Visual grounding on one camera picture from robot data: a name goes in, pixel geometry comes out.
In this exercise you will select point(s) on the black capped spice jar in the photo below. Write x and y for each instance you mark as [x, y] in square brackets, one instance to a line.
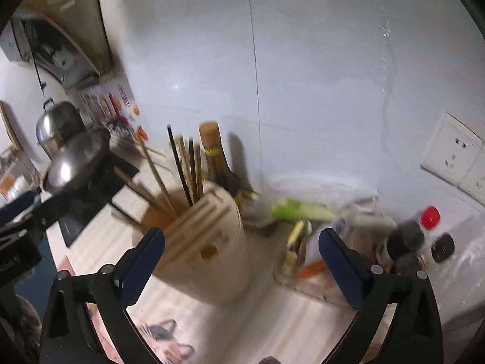
[407, 237]
[443, 248]

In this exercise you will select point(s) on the white wall socket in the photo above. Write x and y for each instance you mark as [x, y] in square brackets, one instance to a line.
[475, 178]
[451, 148]

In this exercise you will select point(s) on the wooden cutting board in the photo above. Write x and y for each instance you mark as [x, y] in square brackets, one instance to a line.
[9, 125]

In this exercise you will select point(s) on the black chopstick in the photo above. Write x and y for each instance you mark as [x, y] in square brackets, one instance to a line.
[178, 163]
[192, 170]

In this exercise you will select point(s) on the dark sauce bottle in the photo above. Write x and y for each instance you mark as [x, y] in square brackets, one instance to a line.
[223, 170]

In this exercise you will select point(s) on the red capped bottle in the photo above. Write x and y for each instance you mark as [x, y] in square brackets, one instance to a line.
[431, 217]

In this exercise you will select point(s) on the beige utensil holder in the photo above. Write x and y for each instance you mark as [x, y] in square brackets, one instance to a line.
[212, 265]

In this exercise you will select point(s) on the steel wok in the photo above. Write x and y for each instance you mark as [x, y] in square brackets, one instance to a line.
[75, 159]

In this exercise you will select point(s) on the orange packet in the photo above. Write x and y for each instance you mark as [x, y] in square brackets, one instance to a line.
[312, 269]

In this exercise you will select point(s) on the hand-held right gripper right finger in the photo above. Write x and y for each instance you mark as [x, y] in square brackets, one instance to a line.
[341, 265]

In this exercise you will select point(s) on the translucent plastic bag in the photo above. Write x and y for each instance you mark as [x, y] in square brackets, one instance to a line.
[341, 197]

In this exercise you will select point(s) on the clear plastic container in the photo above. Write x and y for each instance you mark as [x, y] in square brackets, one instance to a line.
[322, 284]

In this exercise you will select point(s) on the range hood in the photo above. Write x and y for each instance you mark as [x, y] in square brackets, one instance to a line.
[57, 53]

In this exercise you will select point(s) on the colourful wall sticker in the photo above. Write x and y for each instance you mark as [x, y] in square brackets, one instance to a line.
[104, 102]

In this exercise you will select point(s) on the light bamboo chopstick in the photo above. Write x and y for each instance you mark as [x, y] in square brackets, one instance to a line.
[155, 174]

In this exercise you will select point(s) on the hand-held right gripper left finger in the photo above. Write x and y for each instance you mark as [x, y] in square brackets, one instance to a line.
[142, 265]

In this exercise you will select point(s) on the stainless steel pot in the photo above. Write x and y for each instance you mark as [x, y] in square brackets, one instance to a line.
[58, 123]

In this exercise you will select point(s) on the black induction cooktop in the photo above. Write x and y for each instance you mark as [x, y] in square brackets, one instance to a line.
[98, 189]

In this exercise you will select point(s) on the green leek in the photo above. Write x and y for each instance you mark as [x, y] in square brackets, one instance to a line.
[303, 210]

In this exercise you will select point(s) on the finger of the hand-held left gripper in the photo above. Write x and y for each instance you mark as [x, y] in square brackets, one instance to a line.
[19, 203]
[51, 212]

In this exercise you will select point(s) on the yellow packet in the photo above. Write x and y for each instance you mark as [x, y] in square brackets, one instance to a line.
[294, 246]

